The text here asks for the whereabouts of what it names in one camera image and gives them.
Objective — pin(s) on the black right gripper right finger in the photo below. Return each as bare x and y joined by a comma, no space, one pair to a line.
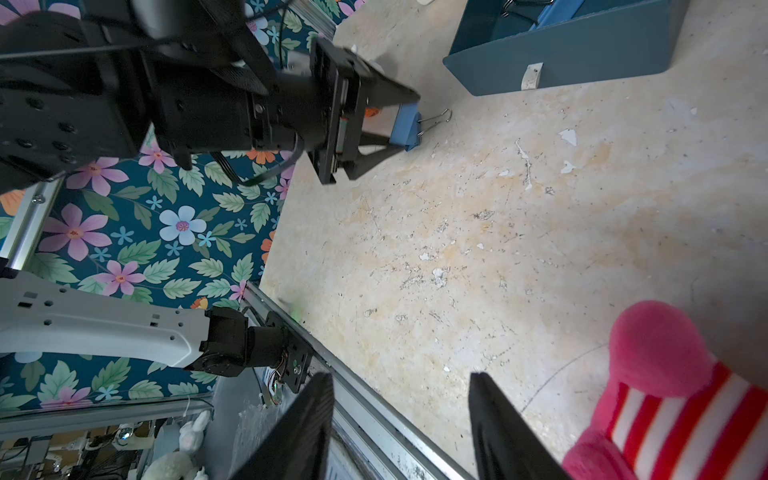
504,445

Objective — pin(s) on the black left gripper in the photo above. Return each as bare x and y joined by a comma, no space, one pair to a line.
322,114

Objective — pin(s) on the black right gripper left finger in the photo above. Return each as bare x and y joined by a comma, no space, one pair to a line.
297,447

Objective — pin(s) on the blue binder clip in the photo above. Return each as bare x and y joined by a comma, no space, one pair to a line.
410,126
541,13

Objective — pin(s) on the dark teal bottom drawer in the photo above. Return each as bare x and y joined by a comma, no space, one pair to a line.
606,40

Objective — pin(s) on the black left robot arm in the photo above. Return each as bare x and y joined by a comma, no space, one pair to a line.
191,72

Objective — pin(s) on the pink striped plush doll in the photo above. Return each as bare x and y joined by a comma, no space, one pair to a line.
671,409

